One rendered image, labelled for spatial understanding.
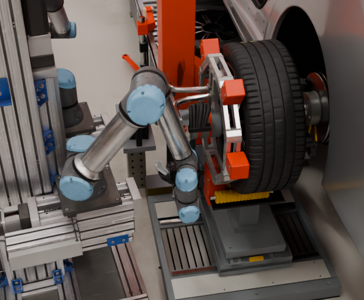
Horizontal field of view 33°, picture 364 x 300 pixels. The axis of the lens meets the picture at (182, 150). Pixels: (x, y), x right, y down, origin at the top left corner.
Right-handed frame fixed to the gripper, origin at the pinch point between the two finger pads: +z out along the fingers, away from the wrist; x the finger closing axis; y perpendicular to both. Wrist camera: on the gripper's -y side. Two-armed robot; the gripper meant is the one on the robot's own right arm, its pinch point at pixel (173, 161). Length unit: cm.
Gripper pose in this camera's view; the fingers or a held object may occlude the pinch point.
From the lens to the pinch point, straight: 248.0
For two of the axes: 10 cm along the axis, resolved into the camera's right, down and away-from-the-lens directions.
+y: -0.2, -7.9, -6.1
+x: -9.8, 1.3, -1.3
